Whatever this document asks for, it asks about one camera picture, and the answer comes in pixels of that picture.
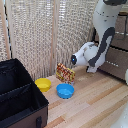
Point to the blue bowl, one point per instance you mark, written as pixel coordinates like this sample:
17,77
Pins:
65,91

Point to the colourful snack bag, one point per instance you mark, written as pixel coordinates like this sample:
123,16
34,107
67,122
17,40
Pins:
65,74

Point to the beige bamboo folding screen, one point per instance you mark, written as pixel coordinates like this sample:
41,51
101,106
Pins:
30,36

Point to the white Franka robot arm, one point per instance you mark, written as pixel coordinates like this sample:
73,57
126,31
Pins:
104,20

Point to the yellow bowl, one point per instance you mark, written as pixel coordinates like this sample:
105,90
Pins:
43,84

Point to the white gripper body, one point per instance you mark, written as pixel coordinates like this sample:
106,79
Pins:
91,69

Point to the black fabric storage box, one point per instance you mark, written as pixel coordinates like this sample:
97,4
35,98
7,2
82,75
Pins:
20,100

